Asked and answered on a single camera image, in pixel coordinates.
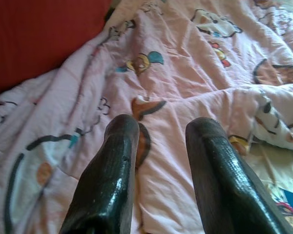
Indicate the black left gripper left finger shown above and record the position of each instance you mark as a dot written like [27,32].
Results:
[107,170]

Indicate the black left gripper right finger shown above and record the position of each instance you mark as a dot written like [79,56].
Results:
[222,182]

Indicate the red cushion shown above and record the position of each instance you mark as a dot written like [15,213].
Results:
[39,36]

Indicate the beige floral bed sheet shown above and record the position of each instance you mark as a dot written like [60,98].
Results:
[283,168]

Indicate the pink cartoon print blanket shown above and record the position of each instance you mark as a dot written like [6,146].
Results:
[185,73]

